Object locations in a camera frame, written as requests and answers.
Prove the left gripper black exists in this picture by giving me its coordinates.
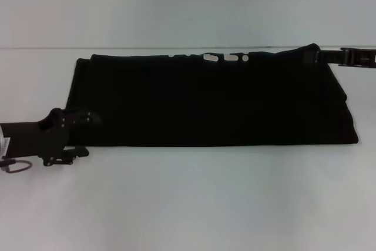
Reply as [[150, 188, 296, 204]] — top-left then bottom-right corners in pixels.
[[0, 108, 103, 167]]

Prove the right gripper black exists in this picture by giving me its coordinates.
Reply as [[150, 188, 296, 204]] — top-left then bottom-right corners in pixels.
[[302, 46, 376, 69]]

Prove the black shirt with FREE print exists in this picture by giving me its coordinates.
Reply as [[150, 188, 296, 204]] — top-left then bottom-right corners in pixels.
[[65, 43, 360, 148]]

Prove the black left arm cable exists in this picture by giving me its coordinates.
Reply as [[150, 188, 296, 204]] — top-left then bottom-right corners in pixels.
[[0, 159, 32, 174]]

